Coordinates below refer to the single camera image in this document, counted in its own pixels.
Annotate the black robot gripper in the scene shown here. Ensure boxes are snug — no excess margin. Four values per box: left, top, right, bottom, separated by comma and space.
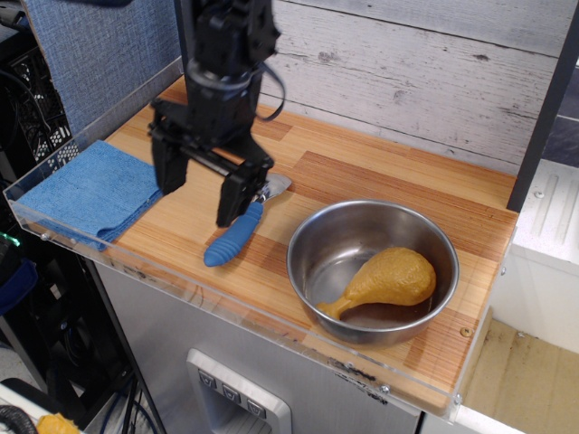
150, 62, 272, 228

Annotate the blue handled metal spoon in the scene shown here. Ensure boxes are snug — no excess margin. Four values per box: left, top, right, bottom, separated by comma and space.
204, 174, 292, 268

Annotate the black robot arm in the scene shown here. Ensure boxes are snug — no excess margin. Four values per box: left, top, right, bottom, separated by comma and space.
149, 1, 280, 228

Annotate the blue folded cloth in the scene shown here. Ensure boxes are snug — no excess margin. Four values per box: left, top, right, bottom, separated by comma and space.
16, 140, 162, 251

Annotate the clear acrylic table guard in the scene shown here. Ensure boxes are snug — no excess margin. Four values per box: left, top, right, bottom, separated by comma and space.
2, 129, 518, 424

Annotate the blue fabric partition panel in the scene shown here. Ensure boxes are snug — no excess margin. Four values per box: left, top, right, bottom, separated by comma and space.
23, 1, 183, 136

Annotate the black plastic crate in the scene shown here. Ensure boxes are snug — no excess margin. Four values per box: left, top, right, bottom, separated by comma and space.
1, 47, 71, 162

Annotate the stainless steel bowl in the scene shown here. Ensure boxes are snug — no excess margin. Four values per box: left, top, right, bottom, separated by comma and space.
286, 200, 460, 346

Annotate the silver toy fridge cabinet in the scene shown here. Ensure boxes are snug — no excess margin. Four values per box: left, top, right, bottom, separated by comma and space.
96, 265, 422, 433

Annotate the toy chicken drumstick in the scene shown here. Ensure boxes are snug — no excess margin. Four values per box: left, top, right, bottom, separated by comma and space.
317, 247, 437, 320

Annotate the yellow object bottom left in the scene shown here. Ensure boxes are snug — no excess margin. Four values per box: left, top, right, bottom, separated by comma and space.
36, 414, 81, 434

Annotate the white toy sink unit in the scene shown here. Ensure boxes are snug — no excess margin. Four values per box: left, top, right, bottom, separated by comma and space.
489, 160, 578, 353

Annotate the dark grey right post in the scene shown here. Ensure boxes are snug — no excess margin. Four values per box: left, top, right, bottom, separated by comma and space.
507, 2, 578, 212

